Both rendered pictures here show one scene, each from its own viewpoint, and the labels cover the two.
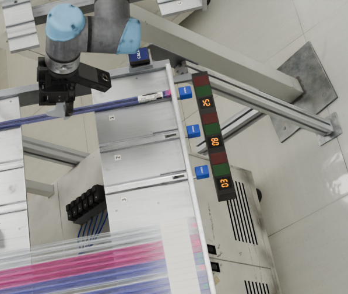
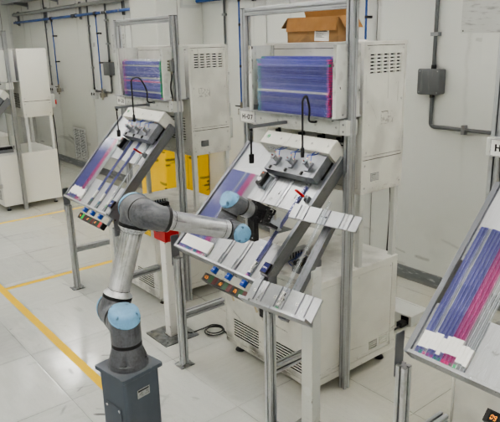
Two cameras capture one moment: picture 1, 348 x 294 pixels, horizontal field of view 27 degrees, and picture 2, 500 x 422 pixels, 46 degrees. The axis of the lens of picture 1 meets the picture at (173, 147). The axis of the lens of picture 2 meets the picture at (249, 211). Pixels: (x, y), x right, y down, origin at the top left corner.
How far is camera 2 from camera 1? 2.94 m
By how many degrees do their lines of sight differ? 80
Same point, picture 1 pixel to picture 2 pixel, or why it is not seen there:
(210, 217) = (280, 328)
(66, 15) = (224, 198)
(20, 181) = (270, 202)
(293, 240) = not seen: hidden behind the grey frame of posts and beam
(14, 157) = (280, 203)
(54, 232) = (337, 259)
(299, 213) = not seen: hidden behind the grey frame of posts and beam
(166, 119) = (241, 269)
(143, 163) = (236, 250)
